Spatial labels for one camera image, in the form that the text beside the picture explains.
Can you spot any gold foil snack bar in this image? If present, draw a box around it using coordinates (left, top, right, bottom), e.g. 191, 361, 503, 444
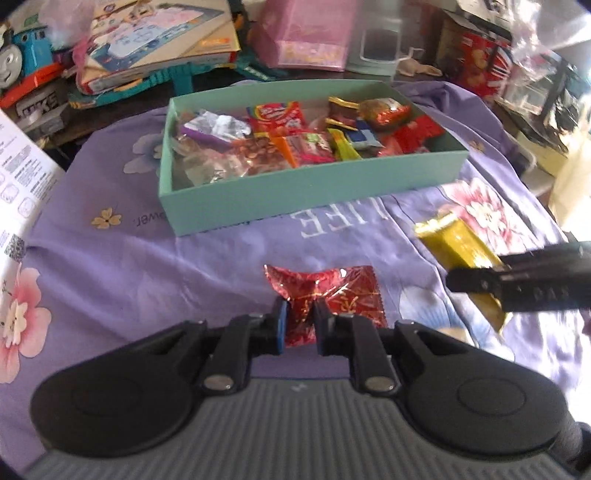
414, 213, 508, 333

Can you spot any red foil candy packet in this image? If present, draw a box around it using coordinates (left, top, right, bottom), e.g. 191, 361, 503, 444
264, 265, 388, 347

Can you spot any red hello kitty packet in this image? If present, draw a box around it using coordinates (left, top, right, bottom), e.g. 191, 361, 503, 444
378, 115, 446, 157

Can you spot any yellow green candy packet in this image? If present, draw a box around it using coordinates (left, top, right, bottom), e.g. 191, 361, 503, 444
328, 128, 362, 161

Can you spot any blue snack bar packet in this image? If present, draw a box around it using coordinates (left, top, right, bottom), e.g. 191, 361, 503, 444
346, 129, 384, 150

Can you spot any orange yellow noodle snack bag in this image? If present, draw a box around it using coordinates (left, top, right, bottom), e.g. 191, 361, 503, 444
358, 98, 412, 131

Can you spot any red small snack packet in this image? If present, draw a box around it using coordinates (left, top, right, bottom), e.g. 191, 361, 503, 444
325, 96, 359, 131

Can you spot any red rainbow candy packet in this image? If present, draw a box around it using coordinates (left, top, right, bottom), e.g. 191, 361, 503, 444
246, 101, 308, 137

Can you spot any silver purple snack packet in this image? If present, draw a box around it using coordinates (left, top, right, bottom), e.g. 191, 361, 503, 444
179, 109, 252, 147

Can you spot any pink floral snack packet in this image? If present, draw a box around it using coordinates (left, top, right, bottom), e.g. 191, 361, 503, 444
287, 132, 335, 167

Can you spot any orange clear snack bag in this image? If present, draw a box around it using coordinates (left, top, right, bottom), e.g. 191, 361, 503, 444
232, 137, 291, 176

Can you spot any pink blue candy packet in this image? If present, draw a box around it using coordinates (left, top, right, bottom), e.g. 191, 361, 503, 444
171, 137, 249, 189

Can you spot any orange snack packet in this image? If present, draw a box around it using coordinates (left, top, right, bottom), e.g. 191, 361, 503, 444
270, 137, 300, 168

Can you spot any purple floral cloth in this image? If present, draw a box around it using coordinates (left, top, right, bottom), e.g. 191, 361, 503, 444
1, 81, 590, 470

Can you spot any red cookie box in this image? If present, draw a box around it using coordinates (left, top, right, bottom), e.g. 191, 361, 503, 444
436, 15, 513, 105

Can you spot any teal cardboard tray box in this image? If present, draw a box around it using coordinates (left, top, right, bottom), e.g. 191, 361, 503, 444
158, 79, 469, 236

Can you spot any mint green appliance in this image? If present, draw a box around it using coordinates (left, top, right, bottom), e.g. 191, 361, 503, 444
346, 0, 426, 77

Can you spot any white printed paper sheet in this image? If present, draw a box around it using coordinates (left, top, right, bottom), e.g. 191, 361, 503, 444
0, 114, 64, 282

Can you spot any teal toy track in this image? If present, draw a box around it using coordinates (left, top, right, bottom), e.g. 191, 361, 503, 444
68, 55, 288, 110

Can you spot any pink gift bag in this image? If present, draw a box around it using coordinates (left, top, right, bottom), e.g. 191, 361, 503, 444
250, 0, 358, 72

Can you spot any toy drawing board box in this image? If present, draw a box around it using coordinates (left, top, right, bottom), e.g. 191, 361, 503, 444
76, 1, 240, 95

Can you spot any blue toy train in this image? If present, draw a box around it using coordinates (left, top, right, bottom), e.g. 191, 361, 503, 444
1, 27, 65, 109

